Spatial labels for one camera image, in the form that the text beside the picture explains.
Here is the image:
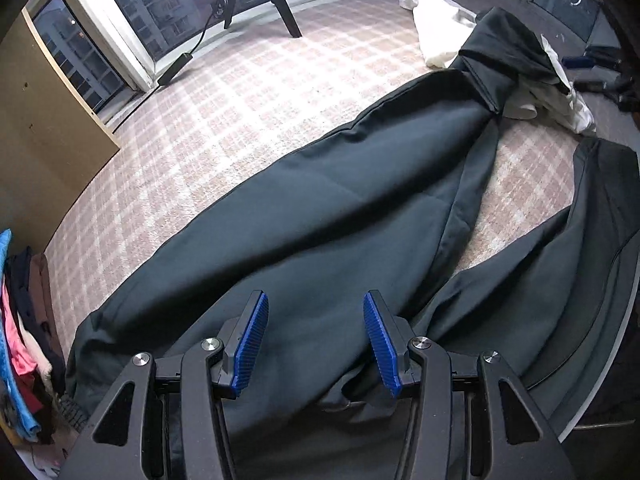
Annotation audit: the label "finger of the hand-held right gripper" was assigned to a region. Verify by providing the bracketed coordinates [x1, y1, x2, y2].
[572, 79, 620, 96]
[561, 47, 622, 70]

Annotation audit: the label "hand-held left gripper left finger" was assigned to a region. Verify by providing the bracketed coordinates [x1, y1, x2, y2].
[57, 290, 271, 480]

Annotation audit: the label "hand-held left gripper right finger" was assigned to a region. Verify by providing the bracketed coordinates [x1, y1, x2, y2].
[362, 289, 573, 480]

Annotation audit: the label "dark green pants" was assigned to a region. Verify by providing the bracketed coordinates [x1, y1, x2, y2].
[65, 7, 640, 480]

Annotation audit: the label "pile of colourful clothes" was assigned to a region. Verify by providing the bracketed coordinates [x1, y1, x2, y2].
[0, 230, 41, 443]

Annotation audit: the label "white cloth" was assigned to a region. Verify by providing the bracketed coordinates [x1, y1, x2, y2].
[395, 0, 598, 136]

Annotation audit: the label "brown garment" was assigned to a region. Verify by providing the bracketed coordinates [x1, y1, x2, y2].
[27, 252, 63, 351]

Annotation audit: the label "pink garment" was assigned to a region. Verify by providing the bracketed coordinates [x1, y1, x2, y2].
[2, 280, 38, 376]

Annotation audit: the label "dark navy garment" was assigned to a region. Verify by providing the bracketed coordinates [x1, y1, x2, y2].
[10, 247, 66, 396]

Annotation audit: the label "plaid blanket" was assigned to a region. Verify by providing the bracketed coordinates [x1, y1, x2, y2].
[45, 0, 621, 361]

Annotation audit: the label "black power adapter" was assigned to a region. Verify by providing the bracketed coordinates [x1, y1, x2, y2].
[157, 52, 193, 86]

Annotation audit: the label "brown wooden board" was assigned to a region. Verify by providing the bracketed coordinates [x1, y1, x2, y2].
[0, 10, 121, 256]

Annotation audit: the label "black power cable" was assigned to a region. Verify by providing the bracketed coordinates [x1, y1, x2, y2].
[150, 0, 236, 93]

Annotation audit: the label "white window frame pillar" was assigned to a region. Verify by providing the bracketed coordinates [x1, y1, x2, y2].
[60, 0, 158, 92]

